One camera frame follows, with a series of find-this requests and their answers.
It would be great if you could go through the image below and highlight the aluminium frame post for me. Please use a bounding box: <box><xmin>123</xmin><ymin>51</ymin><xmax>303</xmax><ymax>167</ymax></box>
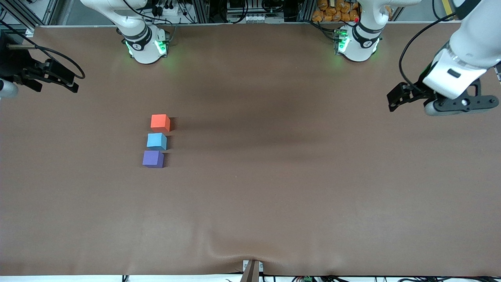
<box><xmin>194</xmin><ymin>0</ymin><xmax>210</xmax><ymax>23</ymax></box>
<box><xmin>296</xmin><ymin>0</ymin><xmax>314</xmax><ymax>22</ymax></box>

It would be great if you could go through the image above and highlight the aluminium frame corner profile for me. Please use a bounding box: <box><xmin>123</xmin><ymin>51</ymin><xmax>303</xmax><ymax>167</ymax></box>
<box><xmin>0</xmin><ymin>0</ymin><xmax>59</xmax><ymax>38</ymax></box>

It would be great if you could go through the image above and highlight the white socket strip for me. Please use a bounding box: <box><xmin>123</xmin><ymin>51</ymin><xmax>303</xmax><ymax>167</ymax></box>
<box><xmin>155</xmin><ymin>4</ymin><xmax>180</xmax><ymax>16</ymax></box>

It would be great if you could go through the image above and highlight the purple foam block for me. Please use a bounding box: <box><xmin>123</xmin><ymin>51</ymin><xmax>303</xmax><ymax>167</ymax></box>
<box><xmin>142</xmin><ymin>150</ymin><xmax>165</xmax><ymax>168</ymax></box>

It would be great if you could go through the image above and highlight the light blue foam block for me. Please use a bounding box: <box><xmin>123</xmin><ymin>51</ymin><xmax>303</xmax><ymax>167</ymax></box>
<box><xmin>146</xmin><ymin>132</ymin><xmax>168</xmax><ymax>151</ymax></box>

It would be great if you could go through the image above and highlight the brown table mat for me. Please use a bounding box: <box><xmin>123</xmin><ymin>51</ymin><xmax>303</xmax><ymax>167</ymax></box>
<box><xmin>0</xmin><ymin>23</ymin><xmax>501</xmax><ymax>277</ymax></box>

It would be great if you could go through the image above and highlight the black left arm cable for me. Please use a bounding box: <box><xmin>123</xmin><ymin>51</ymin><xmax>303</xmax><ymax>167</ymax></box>
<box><xmin>399</xmin><ymin>12</ymin><xmax>458</xmax><ymax>90</ymax></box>

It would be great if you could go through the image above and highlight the white terminal strip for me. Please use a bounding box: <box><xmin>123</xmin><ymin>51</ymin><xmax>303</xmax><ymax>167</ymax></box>
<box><xmin>228</xmin><ymin>14</ymin><xmax>285</xmax><ymax>24</ymax></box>

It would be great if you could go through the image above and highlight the bag of orange items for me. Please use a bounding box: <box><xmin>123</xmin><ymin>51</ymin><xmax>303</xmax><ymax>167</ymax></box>
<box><xmin>312</xmin><ymin>0</ymin><xmax>360</xmax><ymax>23</ymax></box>

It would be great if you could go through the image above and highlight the grey camera post bracket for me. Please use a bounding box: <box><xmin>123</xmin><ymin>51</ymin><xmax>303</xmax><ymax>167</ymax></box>
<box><xmin>242</xmin><ymin>259</ymin><xmax>264</xmax><ymax>282</ymax></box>

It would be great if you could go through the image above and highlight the orange foam block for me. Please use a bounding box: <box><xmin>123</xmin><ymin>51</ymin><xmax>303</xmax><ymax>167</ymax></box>
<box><xmin>150</xmin><ymin>114</ymin><xmax>171</xmax><ymax>133</ymax></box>

